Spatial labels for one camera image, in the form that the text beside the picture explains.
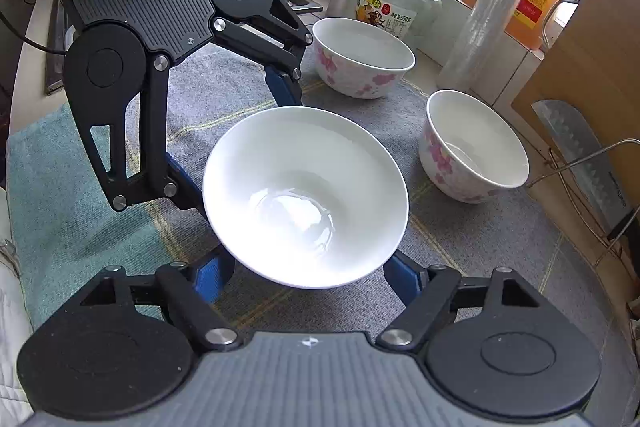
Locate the plaid grey teal table mat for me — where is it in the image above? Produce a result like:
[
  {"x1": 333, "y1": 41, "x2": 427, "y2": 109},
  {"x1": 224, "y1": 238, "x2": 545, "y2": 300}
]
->
[{"x1": 5, "y1": 42, "x2": 613, "y2": 358}]

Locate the white floral bowl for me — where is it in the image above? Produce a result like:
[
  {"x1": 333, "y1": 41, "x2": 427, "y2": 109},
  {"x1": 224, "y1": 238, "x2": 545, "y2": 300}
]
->
[
  {"x1": 312, "y1": 18, "x2": 417, "y2": 100},
  {"x1": 419, "y1": 90, "x2": 530, "y2": 204}
]

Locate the bamboo cutting board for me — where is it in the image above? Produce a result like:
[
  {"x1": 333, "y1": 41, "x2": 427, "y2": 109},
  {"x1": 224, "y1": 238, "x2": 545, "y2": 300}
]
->
[{"x1": 510, "y1": 0, "x2": 640, "y2": 268}]

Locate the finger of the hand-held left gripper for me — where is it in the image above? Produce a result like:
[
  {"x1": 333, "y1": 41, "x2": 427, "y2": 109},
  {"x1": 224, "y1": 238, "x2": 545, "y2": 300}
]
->
[
  {"x1": 70, "y1": 54, "x2": 206, "y2": 212},
  {"x1": 210, "y1": 0, "x2": 315, "y2": 112}
]

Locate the wide white bowl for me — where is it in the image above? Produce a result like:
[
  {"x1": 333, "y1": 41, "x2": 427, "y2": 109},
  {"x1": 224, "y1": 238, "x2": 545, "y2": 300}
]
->
[{"x1": 202, "y1": 106, "x2": 410, "y2": 290}]

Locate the black cable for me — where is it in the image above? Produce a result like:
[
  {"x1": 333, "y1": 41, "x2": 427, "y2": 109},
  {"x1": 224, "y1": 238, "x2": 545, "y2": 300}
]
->
[{"x1": 0, "y1": 0, "x2": 68, "y2": 55}]

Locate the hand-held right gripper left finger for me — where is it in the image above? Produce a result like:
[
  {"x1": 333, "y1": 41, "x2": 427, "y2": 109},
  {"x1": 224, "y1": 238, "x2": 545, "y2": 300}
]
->
[{"x1": 80, "y1": 247, "x2": 245, "y2": 352}]

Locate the black-handled kitchen knife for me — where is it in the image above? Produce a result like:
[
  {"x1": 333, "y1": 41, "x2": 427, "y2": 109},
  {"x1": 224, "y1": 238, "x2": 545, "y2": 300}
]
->
[{"x1": 531, "y1": 99, "x2": 640, "y2": 243}]

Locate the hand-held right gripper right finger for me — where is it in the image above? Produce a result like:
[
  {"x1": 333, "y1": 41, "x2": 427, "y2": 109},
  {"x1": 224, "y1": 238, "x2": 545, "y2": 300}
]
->
[{"x1": 376, "y1": 251, "x2": 545, "y2": 352}]

